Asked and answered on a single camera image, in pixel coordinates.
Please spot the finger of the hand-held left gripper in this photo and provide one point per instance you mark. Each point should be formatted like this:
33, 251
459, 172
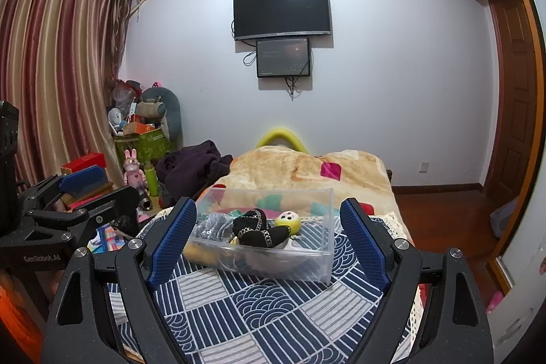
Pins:
81, 180
111, 206

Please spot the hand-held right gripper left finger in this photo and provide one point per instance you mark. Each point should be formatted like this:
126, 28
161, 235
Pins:
170, 249

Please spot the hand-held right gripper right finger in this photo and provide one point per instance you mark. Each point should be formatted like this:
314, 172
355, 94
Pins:
363, 244

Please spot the yellow sponge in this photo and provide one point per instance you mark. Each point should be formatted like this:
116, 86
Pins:
202, 252

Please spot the yellow round face toy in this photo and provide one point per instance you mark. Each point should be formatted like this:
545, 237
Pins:
288, 222

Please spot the clear plastic storage box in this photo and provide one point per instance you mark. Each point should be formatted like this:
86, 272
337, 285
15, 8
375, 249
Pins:
264, 266

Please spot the red box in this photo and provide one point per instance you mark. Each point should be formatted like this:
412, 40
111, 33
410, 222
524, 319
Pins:
83, 163

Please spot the white lace cloth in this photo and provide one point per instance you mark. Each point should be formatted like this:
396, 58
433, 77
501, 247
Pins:
390, 225

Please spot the pile of papers and books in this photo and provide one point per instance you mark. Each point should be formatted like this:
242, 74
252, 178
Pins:
106, 240

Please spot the black flashlight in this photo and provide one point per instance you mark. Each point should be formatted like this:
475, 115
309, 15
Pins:
145, 200

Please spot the pink rabbit figure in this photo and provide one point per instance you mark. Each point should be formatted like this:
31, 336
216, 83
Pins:
134, 172

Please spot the green bottle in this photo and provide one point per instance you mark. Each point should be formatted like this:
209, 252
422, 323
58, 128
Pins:
152, 180

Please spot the green storage box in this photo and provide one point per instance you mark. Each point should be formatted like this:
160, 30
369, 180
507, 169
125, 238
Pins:
145, 146

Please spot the small white fan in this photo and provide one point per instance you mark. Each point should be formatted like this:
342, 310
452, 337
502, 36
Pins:
115, 121

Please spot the dark purple clothing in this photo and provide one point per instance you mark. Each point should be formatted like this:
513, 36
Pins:
192, 168

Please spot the printed yellow blanket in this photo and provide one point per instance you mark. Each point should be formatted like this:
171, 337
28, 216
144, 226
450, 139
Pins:
307, 172

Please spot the blue patterned bed sheet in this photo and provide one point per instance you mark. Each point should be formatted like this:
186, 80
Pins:
256, 313

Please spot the grey green plush toy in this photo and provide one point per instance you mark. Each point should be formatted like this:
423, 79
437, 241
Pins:
160, 108

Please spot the striped curtain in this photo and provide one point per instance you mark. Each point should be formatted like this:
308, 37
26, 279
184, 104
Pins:
55, 69

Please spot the grey plastic basin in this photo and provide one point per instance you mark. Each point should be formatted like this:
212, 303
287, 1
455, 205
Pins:
503, 219

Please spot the pink slipper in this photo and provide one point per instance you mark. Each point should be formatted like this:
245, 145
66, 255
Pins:
495, 301

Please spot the small black monitor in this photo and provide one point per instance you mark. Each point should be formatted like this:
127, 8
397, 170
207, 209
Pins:
283, 57

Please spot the wooden door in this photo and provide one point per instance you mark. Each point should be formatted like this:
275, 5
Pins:
514, 99

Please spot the large black television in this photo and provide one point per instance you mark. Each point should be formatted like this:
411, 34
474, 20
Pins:
282, 11

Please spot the white wall socket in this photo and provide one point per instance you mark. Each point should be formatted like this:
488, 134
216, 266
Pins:
424, 167

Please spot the yellow padded bed rail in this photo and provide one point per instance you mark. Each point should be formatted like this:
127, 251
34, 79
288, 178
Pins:
281, 135

